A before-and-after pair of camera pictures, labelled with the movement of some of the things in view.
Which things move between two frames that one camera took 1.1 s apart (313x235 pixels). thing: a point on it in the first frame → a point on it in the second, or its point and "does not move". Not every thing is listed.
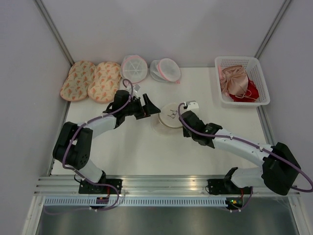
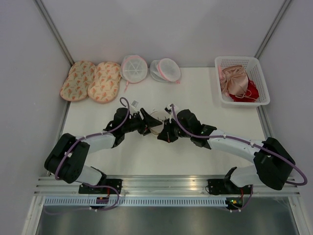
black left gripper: x=146 y=110 → x=150 y=121
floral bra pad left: x=75 y=87 does not move
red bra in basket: x=251 y=95 does not move
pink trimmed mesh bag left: x=133 y=68 does not move
